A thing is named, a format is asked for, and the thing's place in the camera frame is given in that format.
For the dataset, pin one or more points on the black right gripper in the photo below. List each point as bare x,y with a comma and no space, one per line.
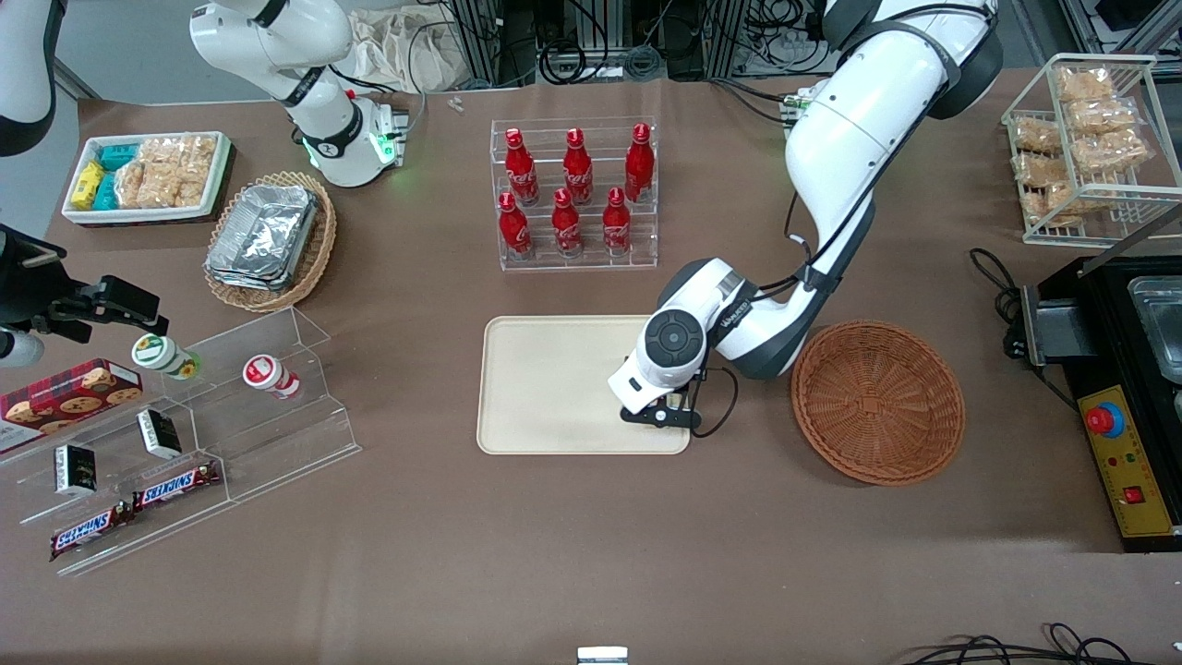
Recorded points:
32,288

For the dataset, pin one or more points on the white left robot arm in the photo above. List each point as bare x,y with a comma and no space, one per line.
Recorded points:
850,139

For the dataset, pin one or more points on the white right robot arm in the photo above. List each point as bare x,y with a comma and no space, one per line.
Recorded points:
323,120

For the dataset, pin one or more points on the white rectangular snack tray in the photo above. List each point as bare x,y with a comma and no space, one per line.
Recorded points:
138,215

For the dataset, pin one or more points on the beige plastic tray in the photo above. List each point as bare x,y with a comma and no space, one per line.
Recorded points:
554,383

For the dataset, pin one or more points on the light oval wicker basket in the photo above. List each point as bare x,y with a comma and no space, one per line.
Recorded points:
314,263

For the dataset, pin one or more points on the brown wicker basket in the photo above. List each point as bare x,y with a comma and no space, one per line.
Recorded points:
877,406

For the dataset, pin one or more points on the green capped yogurt bottle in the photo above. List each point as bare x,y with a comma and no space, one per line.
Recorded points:
162,356

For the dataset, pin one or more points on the red plaid cookie box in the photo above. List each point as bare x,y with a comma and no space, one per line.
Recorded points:
65,397

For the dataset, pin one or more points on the small black white box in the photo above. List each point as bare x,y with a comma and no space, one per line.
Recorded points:
76,469
159,434

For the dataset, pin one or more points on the teal snack packet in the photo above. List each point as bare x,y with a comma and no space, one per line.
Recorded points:
117,155
106,192

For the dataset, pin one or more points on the clear bag of rice crackers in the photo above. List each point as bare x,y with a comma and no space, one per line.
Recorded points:
143,185
185,157

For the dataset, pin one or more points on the yellow snack packet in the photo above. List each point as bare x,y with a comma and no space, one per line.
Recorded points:
88,183

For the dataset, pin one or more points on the red capped yogurt bottle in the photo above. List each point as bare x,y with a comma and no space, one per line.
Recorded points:
268,374

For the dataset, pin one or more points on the stack of foil trays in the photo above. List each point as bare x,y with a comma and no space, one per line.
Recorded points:
263,235

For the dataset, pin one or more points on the clear acrylic bottle rack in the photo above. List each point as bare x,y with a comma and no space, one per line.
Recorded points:
637,249

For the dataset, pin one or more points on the Snickers chocolate bar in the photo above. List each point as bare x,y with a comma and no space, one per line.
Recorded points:
90,531
175,486

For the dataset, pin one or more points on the clear acrylic stepped stand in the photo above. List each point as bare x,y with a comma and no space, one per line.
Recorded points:
277,443

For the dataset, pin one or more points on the red cola bottle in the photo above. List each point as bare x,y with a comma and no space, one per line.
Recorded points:
639,166
513,229
566,226
577,171
521,171
616,224

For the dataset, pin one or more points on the small white metal block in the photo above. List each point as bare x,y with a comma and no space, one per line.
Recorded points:
602,656

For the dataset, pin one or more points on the beige cloth bag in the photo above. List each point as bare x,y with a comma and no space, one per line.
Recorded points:
397,51

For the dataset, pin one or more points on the clear bag of fried snacks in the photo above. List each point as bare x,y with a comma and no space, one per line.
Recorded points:
1039,169
1113,152
1085,83
1036,135
1101,115
1048,203

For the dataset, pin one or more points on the red emergency stop button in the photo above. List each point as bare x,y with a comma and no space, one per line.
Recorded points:
1105,420

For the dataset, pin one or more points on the black machine with yellow panel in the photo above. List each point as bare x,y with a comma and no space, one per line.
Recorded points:
1131,462

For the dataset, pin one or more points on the steel pan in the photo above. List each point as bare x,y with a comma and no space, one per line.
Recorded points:
1162,328

